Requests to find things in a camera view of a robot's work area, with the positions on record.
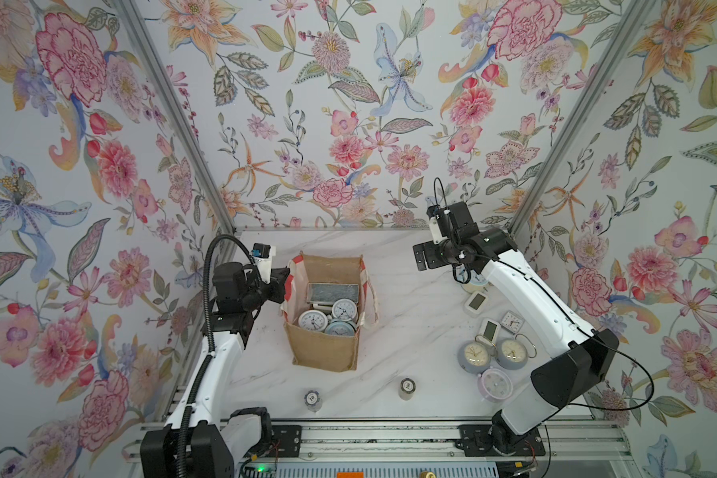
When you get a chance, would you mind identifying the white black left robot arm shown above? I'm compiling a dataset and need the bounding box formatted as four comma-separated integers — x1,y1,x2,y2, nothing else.
139,234,290,477

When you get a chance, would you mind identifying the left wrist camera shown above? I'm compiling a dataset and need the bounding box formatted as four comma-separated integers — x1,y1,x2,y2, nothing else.
251,243,277,284

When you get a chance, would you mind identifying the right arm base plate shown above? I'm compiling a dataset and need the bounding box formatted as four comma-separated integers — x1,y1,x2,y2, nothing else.
454,423,547,458

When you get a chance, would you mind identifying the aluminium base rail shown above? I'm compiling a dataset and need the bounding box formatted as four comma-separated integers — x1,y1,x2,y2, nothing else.
122,419,635,464

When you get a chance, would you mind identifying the light blue twin bell clock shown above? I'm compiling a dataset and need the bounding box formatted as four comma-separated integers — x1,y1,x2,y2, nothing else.
461,272,489,293

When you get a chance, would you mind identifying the grey rectangular mirror clock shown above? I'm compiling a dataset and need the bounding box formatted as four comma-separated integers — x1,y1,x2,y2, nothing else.
307,283,360,305

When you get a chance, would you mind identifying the wooden chess board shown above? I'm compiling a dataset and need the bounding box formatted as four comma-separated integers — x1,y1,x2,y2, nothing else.
512,235,524,251

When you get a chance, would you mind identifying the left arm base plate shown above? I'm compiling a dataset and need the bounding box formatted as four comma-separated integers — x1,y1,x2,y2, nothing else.
226,423,303,460

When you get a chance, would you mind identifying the white round alarm clock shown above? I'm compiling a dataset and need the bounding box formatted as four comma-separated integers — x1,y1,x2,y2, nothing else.
332,299,359,323

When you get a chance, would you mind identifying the silver round alarm clock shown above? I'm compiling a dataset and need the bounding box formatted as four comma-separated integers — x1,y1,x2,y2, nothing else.
298,310,330,333

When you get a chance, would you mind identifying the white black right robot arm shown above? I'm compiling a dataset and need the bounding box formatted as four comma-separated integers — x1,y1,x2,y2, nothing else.
412,202,620,446

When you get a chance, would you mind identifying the pink round alarm clock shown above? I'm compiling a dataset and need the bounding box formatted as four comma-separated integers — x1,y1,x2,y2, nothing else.
477,368,514,402

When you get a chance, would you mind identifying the mint round alarm clock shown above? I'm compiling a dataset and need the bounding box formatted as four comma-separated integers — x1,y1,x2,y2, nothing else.
324,321,357,338

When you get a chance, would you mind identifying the small white square clock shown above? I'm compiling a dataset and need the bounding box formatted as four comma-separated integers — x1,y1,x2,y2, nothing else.
500,311,525,336

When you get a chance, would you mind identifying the small white digital clock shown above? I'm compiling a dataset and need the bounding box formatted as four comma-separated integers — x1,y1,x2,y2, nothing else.
475,318,501,348

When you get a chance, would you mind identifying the small silver cylinder clock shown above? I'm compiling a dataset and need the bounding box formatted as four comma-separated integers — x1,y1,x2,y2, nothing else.
304,390,323,412

